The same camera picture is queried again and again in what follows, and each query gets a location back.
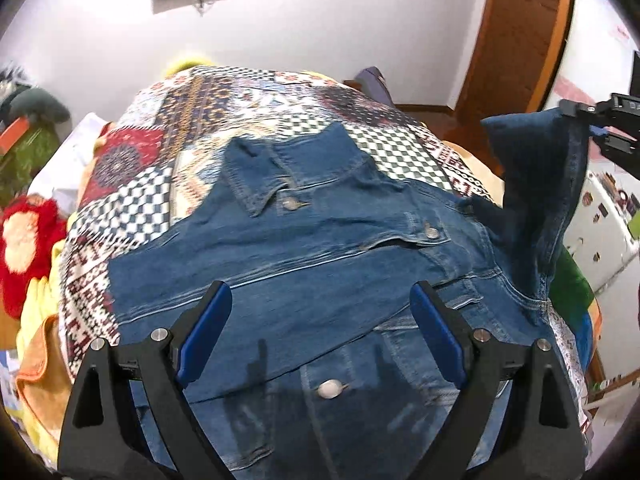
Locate blue denim jacket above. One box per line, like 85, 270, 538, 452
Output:
108, 110, 588, 479

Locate green patterned bag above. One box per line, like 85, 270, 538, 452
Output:
1, 125, 60, 208

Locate white cloth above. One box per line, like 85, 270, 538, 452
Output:
28, 113, 108, 216

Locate white sticker-covered cabinet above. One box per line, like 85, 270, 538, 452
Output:
563, 169, 639, 296

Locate red plush toy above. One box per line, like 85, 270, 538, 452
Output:
1, 195, 66, 320

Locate brown wooden door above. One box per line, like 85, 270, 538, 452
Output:
441, 0, 576, 162

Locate orange box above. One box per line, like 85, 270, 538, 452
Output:
0, 117, 29, 156

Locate tan orange-trimmed blanket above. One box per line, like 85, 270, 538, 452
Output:
16, 314, 72, 448

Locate yellow fleece blanket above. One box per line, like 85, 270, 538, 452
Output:
15, 240, 70, 465

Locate dark green plush pillow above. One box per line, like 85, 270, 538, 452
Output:
6, 87, 70, 124

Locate green cloth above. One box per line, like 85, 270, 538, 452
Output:
549, 247, 594, 333

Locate patchwork patterned bedspread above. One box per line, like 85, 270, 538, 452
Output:
58, 64, 594, 441

